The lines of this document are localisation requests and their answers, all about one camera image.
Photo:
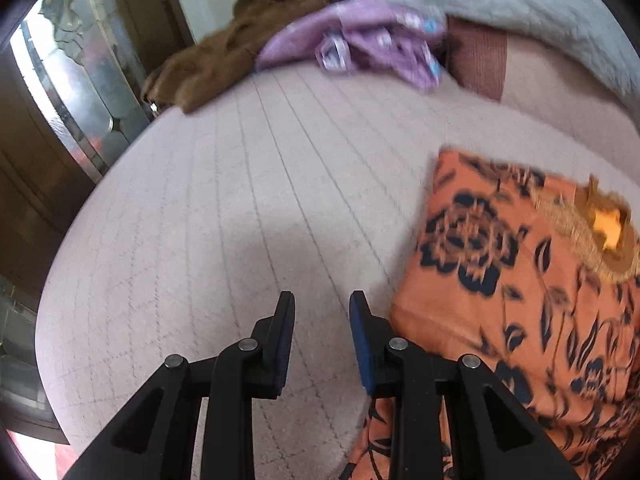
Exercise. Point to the orange black floral garment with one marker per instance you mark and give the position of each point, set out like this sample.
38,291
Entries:
538,276

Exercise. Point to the grey quilted blanket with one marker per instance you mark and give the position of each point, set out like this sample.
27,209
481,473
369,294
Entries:
582,29

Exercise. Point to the purple floral garment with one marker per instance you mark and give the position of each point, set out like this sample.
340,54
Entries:
355,35

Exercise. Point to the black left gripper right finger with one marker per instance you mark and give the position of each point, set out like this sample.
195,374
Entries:
432,418

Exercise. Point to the wooden wardrobe with mirror doors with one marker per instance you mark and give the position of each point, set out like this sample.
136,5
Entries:
72,73

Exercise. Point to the brown garment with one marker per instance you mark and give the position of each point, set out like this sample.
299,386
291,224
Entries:
198,74

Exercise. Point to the pink pillow with maroon band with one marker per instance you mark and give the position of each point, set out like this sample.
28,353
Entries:
527,75

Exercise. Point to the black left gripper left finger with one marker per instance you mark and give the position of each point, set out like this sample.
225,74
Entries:
204,405

